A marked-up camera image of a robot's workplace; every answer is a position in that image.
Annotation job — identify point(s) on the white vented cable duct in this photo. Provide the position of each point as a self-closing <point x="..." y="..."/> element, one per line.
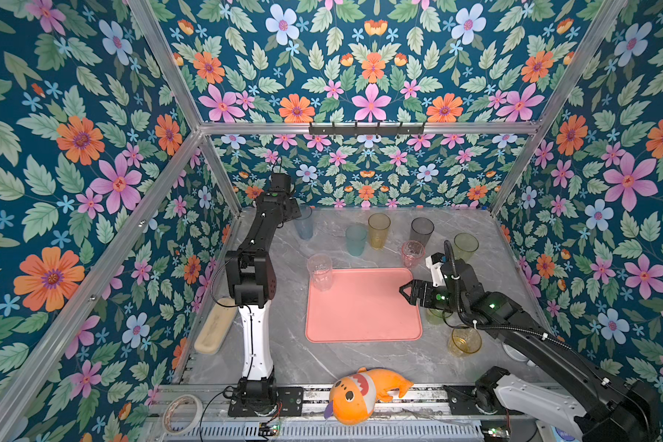
<point x="333" y="431"/>

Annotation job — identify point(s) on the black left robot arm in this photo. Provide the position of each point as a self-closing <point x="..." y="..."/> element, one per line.
<point x="252" y="281"/>

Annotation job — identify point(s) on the grey smoky cup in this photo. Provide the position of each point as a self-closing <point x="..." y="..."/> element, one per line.
<point x="422" y="229"/>

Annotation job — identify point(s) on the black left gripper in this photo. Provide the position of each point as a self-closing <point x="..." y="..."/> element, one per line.
<point x="296" y="213"/>

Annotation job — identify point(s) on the black hook rail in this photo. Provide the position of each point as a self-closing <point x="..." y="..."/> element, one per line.
<point x="366" y="129"/>

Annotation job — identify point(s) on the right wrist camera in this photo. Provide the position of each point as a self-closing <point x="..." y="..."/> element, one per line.
<point x="434" y="264"/>

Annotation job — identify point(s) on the pink plastic tray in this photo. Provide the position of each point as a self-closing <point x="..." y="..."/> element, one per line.
<point x="363" y="306"/>

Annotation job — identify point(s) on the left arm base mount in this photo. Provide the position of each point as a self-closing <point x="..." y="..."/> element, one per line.
<point x="261" y="398"/>

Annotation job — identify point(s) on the teal frosted cup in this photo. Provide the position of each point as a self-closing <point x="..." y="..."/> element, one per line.
<point x="355" y="239"/>

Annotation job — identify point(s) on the blue white box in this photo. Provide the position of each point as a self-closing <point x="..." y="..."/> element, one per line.
<point x="549" y="433"/>

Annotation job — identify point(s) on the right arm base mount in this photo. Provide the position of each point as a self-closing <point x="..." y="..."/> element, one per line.
<point x="480" y="398"/>

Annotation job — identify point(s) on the clear transparent cup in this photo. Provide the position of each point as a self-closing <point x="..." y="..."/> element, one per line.
<point x="320" y="268"/>

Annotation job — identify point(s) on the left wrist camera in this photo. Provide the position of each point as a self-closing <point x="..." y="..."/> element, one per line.
<point x="280" y="183"/>

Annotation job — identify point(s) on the white round object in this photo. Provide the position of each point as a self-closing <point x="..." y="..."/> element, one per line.
<point x="515" y="355"/>

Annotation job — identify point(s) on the blue transparent cup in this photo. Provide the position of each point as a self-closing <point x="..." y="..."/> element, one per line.
<point x="304" y="224"/>

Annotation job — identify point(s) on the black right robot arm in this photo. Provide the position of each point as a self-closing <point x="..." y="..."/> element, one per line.
<point x="593" y="406"/>

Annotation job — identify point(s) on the pink short cup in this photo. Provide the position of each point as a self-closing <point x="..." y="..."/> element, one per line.
<point x="412" y="253"/>

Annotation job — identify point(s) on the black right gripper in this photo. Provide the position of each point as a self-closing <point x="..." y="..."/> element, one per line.
<point x="424" y="295"/>

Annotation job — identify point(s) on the roll of tape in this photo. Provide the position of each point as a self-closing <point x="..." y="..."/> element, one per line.
<point x="182" y="415"/>

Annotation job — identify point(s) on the yellow tall cup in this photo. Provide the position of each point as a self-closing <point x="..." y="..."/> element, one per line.
<point x="378" y="230"/>

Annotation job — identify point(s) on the short green cup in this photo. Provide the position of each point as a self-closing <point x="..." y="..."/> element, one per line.
<point x="436" y="316"/>

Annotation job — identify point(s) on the tall light green cup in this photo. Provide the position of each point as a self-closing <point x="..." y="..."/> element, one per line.
<point x="464" y="246"/>

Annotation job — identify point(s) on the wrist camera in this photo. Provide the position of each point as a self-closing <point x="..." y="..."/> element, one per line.
<point x="434" y="264"/>
<point x="280" y="183"/>

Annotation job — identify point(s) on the short yellow cup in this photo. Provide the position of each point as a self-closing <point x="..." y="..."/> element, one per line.
<point x="464" y="342"/>

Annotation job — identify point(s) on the orange plush toy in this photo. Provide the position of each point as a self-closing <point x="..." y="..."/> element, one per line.
<point x="353" y="398"/>

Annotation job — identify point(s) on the beige sponge brush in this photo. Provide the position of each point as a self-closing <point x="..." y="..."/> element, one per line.
<point x="216" y="328"/>

